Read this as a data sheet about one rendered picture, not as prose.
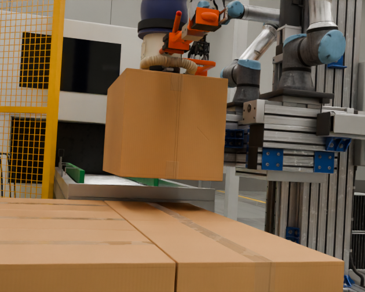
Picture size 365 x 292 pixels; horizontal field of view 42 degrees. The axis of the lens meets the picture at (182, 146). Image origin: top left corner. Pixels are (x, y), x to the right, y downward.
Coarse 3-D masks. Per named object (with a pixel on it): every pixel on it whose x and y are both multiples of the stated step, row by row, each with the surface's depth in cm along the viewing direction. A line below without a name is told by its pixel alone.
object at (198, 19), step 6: (198, 12) 148; (216, 12) 150; (198, 18) 148; (192, 24) 156; (198, 24) 150; (204, 24) 150; (210, 24) 149; (216, 24) 150; (198, 30) 157; (204, 30) 156; (210, 30) 156
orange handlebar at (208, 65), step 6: (204, 12) 148; (210, 12) 148; (204, 18) 148; (210, 18) 148; (216, 18) 149; (174, 36) 178; (180, 36) 172; (174, 42) 181; (186, 42) 178; (192, 60) 218; (198, 60) 219; (204, 60) 220; (204, 66) 232; (210, 66) 223; (198, 72) 241
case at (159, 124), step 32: (128, 96) 175; (160, 96) 178; (192, 96) 181; (224, 96) 185; (128, 128) 175; (160, 128) 178; (192, 128) 181; (224, 128) 185; (128, 160) 175; (160, 160) 178; (192, 160) 181
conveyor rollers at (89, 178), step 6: (90, 174) 425; (96, 174) 435; (102, 174) 437; (90, 180) 345; (96, 180) 347; (102, 180) 348; (108, 180) 358; (114, 180) 359; (120, 180) 361; (126, 180) 371; (132, 180) 372
